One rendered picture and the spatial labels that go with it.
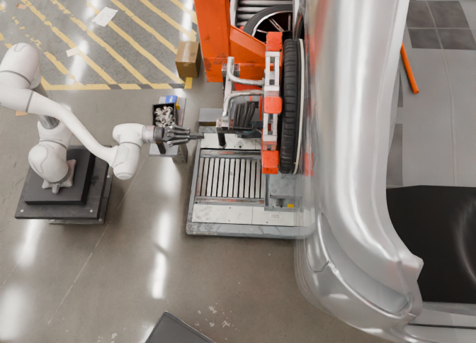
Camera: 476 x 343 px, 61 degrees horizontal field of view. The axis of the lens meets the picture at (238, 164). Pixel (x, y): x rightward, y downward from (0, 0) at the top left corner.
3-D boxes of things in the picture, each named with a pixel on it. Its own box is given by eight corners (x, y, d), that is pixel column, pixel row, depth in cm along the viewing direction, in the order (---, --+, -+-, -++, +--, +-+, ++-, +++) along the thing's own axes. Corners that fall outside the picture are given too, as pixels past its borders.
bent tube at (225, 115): (264, 123, 183) (265, 109, 173) (222, 122, 184) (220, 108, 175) (265, 93, 191) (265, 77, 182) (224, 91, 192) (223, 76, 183)
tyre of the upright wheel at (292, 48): (317, 178, 231) (339, 169, 165) (275, 177, 232) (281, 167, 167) (319, 66, 237) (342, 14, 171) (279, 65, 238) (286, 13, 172)
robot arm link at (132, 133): (149, 130, 207) (144, 153, 201) (119, 130, 208) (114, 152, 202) (144, 119, 198) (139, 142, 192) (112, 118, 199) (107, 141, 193)
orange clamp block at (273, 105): (281, 113, 176) (282, 113, 167) (263, 113, 176) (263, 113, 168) (281, 97, 175) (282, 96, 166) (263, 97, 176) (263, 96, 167)
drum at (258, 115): (276, 127, 205) (278, 110, 193) (234, 125, 207) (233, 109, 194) (276, 104, 212) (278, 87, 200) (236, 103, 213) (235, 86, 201)
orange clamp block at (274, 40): (282, 52, 191) (282, 32, 189) (265, 51, 192) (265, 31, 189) (281, 51, 198) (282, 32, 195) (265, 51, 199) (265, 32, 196)
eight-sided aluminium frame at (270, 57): (273, 180, 213) (279, 121, 166) (261, 179, 214) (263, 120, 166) (275, 98, 239) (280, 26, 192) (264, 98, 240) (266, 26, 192)
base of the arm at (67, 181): (41, 195, 239) (36, 191, 234) (47, 161, 249) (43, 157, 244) (71, 193, 238) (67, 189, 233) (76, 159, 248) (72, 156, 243)
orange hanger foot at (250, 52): (315, 85, 250) (324, 44, 220) (231, 83, 253) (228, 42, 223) (314, 64, 258) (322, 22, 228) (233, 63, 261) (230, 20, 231)
